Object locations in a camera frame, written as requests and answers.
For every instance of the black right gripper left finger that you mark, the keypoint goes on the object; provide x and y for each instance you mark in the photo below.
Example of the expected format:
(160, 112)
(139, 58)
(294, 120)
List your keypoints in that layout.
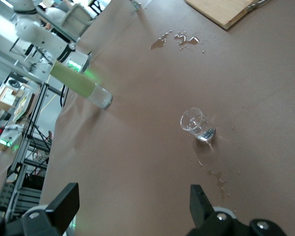
(59, 209)

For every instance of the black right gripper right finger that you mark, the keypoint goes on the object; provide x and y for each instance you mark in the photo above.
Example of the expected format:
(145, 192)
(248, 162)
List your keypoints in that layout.
(201, 211)

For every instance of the small clear glass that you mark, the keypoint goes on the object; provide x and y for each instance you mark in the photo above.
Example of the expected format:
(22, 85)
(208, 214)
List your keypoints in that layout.
(196, 124)

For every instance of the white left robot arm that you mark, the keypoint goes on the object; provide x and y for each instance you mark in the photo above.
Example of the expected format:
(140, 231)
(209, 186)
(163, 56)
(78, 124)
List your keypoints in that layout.
(27, 29)

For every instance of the spilled liquid puddle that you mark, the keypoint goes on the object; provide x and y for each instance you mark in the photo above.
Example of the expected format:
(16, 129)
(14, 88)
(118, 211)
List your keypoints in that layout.
(190, 40)
(218, 177)
(159, 43)

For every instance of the brown table cover sheet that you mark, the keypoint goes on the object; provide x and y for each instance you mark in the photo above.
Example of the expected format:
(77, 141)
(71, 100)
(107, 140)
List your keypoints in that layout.
(162, 159)

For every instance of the green sleeved glass bottle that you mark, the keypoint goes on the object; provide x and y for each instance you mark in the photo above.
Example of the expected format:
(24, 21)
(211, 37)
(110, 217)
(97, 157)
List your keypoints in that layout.
(73, 79)

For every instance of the wooden cutting board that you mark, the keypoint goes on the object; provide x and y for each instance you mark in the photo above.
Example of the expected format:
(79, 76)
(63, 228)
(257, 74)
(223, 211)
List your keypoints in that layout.
(226, 12)

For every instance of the metal post base bracket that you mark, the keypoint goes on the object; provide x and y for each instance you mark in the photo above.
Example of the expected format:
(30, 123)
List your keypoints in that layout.
(136, 5)

